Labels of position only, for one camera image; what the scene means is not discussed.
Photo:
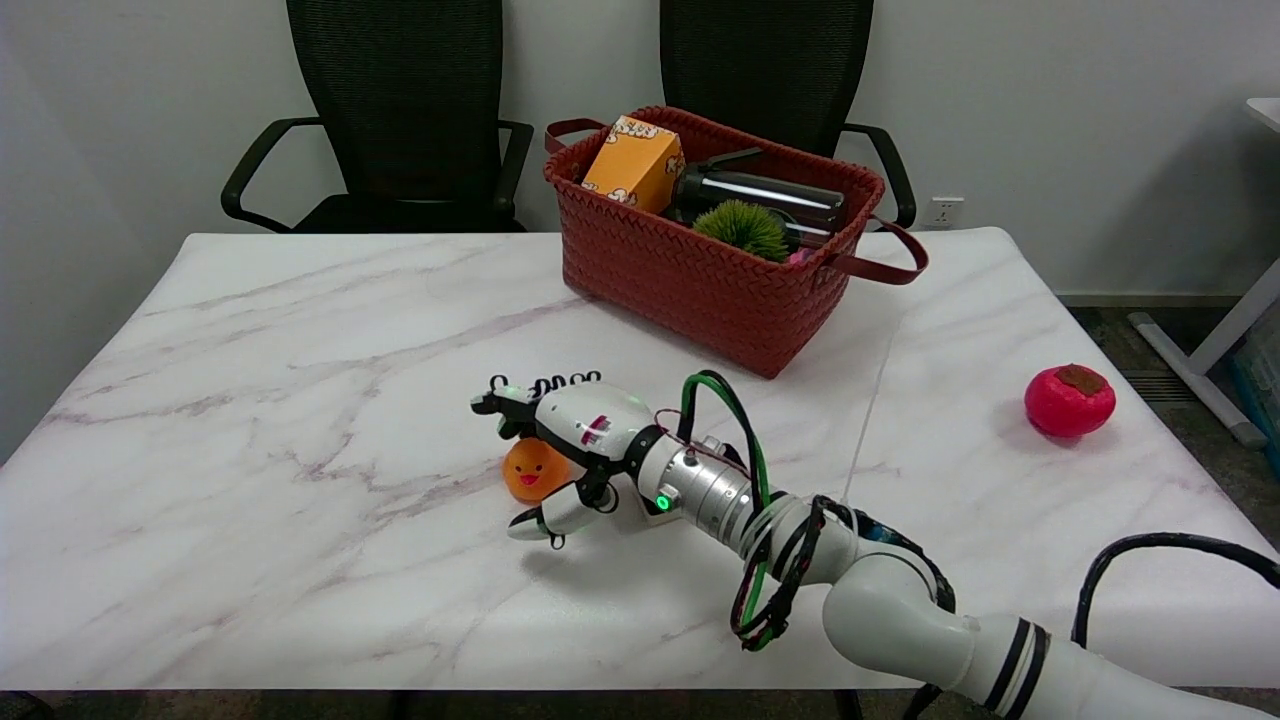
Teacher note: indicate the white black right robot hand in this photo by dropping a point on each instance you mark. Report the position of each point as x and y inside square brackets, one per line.
[585, 425]

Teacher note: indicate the orange-yellow rubber duck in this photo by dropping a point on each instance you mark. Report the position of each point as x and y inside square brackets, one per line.
[535, 475]

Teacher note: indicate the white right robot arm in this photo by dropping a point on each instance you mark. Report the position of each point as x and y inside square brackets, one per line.
[900, 610]

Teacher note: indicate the red woven basket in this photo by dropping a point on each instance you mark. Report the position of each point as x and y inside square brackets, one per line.
[700, 280]

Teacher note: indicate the green spiky ball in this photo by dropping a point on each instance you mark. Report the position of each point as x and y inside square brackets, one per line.
[742, 228]

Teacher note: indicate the orange cardboard box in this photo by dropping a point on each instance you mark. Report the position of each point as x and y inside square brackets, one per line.
[635, 165]

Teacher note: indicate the black glossy bottle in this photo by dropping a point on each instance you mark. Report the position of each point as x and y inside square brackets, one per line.
[760, 195]

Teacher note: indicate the black mesh office chair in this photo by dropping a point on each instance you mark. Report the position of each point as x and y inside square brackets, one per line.
[400, 110]
[770, 60]

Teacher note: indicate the red persimmon toy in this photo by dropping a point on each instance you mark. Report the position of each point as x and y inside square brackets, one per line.
[1068, 402]

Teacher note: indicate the blue storage bin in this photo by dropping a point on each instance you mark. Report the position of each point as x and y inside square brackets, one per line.
[1262, 380]

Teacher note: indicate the white desk top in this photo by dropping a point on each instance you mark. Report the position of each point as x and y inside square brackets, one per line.
[1266, 112]

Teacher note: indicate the white wall outlet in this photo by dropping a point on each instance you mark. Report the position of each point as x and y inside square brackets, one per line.
[946, 212]

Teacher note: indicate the white desk leg frame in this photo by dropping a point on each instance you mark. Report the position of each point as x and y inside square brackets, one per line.
[1215, 350]

